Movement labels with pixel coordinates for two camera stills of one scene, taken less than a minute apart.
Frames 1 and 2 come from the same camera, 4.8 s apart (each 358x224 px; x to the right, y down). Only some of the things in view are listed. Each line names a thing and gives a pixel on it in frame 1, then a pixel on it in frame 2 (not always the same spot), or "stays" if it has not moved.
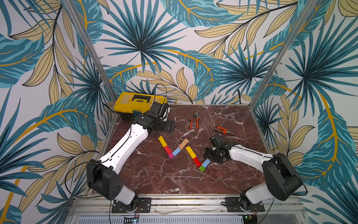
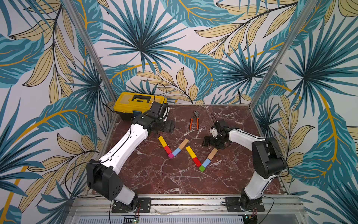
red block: [167, 150] stays
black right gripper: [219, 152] -> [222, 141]
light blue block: [206, 163] stays
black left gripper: [170, 126] stays
